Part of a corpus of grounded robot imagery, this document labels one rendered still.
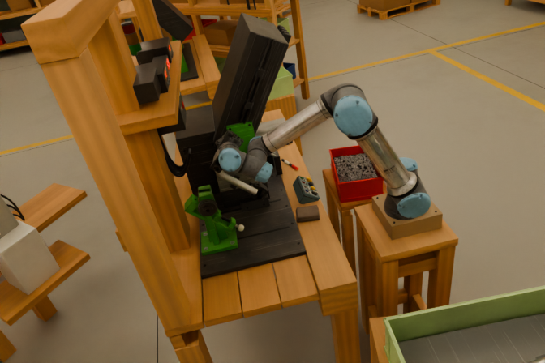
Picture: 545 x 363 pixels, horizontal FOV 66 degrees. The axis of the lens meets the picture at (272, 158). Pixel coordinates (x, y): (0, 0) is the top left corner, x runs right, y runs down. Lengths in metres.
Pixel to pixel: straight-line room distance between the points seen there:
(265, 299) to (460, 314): 0.64
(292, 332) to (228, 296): 0.99
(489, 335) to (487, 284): 1.29
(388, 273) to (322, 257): 0.30
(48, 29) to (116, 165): 0.36
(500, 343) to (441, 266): 0.47
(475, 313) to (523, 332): 0.15
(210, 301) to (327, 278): 0.43
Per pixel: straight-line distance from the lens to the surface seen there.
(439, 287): 2.00
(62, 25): 1.04
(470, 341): 1.53
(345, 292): 1.59
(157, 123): 1.42
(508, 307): 1.56
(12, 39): 10.78
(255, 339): 2.57
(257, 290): 1.61
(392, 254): 1.73
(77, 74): 1.07
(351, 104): 1.31
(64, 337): 3.07
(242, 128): 1.83
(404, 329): 1.46
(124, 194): 1.21
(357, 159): 2.18
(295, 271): 1.64
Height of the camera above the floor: 2.09
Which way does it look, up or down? 32 degrees down
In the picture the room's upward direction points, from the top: 10 degrees counter-clockwise
